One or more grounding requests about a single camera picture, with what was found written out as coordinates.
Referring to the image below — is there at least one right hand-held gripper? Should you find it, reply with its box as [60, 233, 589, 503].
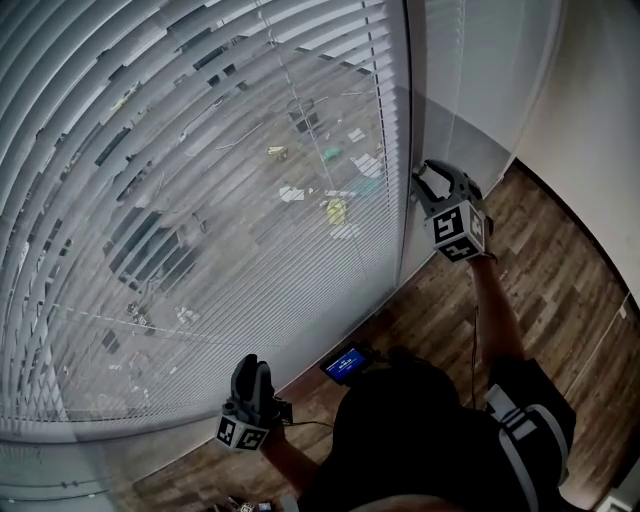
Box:
[411, 159, 494, 264]

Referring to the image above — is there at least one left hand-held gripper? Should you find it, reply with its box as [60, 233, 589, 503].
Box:
[215, 353, 281, 452]

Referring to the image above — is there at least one person's left forearm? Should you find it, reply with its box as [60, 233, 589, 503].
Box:
[259, 422, 327, 495]

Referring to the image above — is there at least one person's right forearm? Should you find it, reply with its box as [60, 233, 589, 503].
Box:
[466, 254, 527, 365]

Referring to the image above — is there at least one small black chest monitor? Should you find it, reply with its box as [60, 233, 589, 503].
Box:
[319, 340, 377, 387]

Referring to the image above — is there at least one yellow floor item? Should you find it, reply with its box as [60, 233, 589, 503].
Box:
[324, 196, 349, 227]

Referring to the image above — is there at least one person's black shirt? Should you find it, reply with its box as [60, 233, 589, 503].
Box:
[297, 349, 578, 512]

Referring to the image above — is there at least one black office chair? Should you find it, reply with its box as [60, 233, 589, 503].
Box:
[106, 209, 197, 294]

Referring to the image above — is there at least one black mounted camera box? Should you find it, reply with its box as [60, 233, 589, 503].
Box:
[272, 396, 296, 427]

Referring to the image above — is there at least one white wall cable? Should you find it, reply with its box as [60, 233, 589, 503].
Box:
[568, 293, 631, 387]

